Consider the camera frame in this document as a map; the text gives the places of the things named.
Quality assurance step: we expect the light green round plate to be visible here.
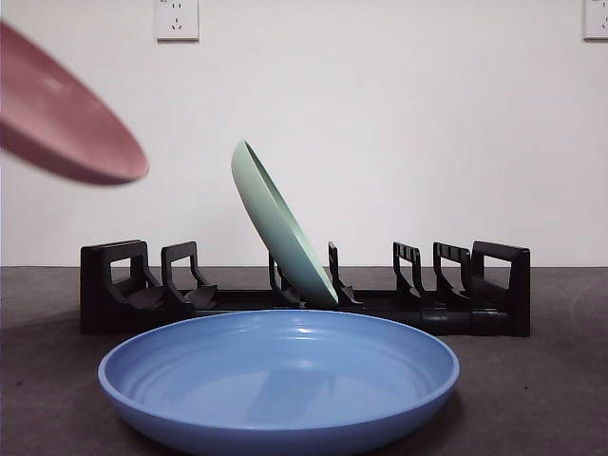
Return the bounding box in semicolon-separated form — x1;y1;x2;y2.
231;140;339;308

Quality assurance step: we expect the blue round plate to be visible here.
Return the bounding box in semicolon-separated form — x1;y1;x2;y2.
97;309;461;456

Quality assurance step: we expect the pink round plate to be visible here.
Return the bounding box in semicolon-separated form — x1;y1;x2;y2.
0;19;150;186

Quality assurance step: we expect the black plastic dish rack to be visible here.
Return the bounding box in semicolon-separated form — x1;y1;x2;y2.
79;239;532;338

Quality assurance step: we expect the white wall socket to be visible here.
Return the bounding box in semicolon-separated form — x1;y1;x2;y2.
156;0;200;42
583;0;608;41

